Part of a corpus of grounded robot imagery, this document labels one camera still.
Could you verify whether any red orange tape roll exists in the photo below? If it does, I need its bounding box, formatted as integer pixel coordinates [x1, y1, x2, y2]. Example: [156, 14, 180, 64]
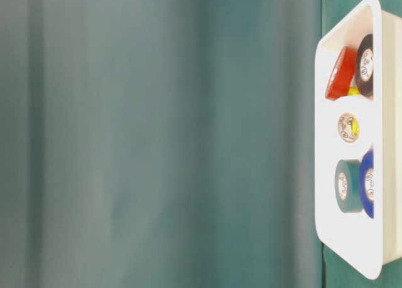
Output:
[325, 46, 357, 100]

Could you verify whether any white plastic tray case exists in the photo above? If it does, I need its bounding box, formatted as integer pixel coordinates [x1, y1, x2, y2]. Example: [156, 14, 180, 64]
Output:
[314, 0, 401, 280]

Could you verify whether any black tape roll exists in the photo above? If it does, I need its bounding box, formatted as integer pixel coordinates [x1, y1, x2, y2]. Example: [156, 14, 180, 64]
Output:
[355, 34, 374, 97]

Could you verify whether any white tape roll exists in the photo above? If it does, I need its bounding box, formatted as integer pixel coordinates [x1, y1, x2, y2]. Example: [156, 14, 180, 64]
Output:
[315, 95, 374, 163]

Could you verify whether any blue tape roll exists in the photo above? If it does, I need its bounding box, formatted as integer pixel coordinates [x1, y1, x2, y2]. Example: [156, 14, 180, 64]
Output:
[359, 149, 375, 219]

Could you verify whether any green table cloth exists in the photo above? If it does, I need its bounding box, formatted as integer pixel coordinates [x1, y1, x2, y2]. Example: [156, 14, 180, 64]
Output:
[1, 0, 401, 287]

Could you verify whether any yellow tape roll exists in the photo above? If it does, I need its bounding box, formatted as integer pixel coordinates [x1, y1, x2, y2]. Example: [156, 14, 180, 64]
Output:
[347, 86, 361, 96]

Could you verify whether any teal green tape roll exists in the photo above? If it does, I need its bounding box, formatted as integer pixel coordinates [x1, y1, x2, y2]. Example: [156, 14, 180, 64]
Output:
[334, 159, 363, 213]

